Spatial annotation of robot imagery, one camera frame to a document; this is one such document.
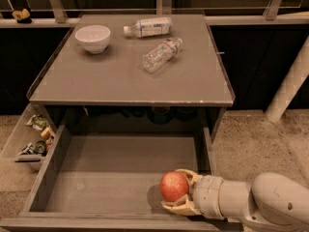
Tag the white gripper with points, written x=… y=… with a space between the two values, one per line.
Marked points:
x=209 y=193

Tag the red apple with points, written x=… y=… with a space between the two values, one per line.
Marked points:
x=173 y=185

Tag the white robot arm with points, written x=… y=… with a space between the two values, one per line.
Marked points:
x=270 y=203

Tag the open grey top drawer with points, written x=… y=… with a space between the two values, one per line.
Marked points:
x=102 y=174

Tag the grey cabinet with top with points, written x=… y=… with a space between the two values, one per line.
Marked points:
x=195 y=77

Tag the clear crushed plastic bottle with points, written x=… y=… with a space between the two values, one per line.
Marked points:
x=160 y=55

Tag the small metal can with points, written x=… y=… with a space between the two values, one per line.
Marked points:
x=40 y=147

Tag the green crumpled wrapper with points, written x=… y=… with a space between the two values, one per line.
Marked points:
x=38 y=122

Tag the clear plastic side bin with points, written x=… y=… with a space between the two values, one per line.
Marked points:
x=20 y=146

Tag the white labelled plastic bottle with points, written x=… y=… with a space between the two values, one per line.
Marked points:
x=149 y=27

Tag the white ceramic bowl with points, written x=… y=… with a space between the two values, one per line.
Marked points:
x=93 y=38

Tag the yellow and black object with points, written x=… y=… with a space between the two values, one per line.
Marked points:
x=22 y=16

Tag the metal window rail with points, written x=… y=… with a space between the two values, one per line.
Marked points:
x=66 y=13

